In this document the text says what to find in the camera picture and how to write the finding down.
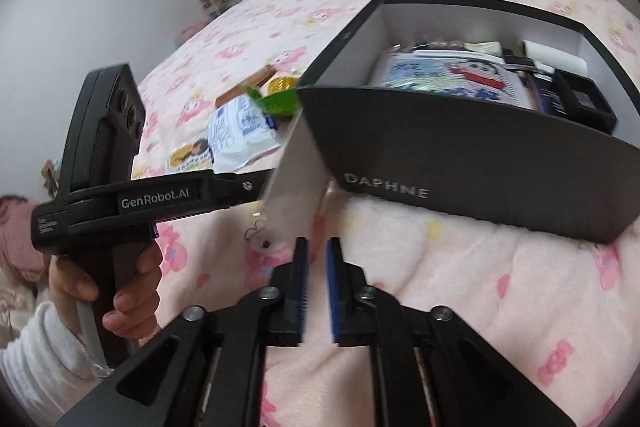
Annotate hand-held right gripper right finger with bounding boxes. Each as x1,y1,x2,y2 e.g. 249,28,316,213
326,237,576,427

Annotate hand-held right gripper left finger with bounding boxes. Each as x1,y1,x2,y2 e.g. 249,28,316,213
55,237,310,427

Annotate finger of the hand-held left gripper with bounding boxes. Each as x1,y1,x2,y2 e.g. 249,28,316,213
211,168,274,210

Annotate yellow green snack packet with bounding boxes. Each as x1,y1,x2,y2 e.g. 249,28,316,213
242,76,304,120

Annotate black cardboard box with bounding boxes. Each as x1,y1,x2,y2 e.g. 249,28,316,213
260,0,640,245

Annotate person's left forearm white sleeve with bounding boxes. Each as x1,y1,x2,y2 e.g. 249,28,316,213
0,301,103,385

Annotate person's left hand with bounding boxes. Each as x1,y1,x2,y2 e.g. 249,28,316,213
48,242,164,338

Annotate white blue snack packet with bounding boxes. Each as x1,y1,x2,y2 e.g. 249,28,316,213
206,96,281,172

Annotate small cartoon figure packet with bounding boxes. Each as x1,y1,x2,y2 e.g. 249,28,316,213
166,138,215,171

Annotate brown wooden comb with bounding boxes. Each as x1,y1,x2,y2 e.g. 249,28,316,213
215,63,277,108

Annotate pink cloth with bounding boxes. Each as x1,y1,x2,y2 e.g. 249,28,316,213
0,194,53,290

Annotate pink printed blanket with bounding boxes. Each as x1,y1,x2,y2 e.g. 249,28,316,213
131,0,640,427

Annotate large cartoon printed packet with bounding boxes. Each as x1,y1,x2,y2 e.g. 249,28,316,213
372,49,533,110

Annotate dark purple packet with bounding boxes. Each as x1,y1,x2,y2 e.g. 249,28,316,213
520,74,568,115

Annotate black plastic case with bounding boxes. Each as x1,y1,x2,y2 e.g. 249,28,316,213
550,69,617,134

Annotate small white carton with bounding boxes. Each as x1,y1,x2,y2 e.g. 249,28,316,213
522,39,588,76

